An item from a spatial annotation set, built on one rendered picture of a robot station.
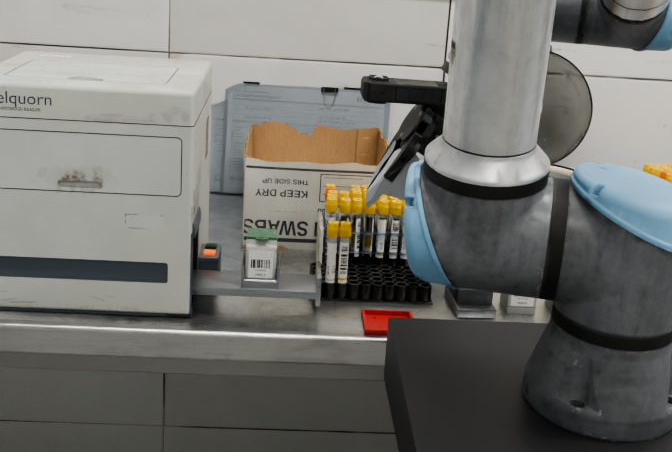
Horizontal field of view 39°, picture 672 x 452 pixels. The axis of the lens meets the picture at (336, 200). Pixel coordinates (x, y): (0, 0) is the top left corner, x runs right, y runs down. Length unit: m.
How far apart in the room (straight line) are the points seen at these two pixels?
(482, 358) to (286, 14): 0.95
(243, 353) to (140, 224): 0.21
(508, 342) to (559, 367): 0.16
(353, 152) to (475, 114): 0.95
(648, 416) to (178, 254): 0.61
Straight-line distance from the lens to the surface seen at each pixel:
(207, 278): 1.28
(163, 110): 1.18
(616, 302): 0.89
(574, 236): 0.87
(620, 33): 1.10
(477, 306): 1.32
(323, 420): 2.05
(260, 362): 1.27
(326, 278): 1.33
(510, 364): 1.03
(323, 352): 1.23
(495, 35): 0.81
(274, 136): 1.76
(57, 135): 1.21
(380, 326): 1.26
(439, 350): 1.04
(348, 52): 1.81
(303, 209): 1.51
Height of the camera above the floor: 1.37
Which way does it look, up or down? 16 degrees down
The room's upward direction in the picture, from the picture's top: 4 degrees clockwise
